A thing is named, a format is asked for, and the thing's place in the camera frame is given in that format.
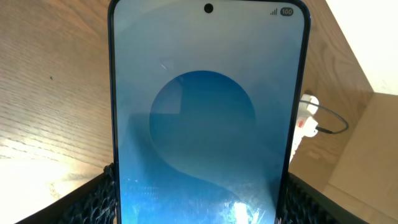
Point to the brown cardboard panel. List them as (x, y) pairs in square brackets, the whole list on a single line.
[(364, 182)]

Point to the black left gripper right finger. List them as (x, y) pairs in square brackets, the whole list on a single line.
[(305, 205)]

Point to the white power strip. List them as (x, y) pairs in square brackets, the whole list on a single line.
[(295, 140)]

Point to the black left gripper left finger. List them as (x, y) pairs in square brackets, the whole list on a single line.
[(92, 203)]

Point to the white USB charger plug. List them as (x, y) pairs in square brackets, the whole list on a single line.
[(307, 108)]

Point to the blue Galaxy smartphone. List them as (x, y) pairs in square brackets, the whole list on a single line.
[(204, 98)]

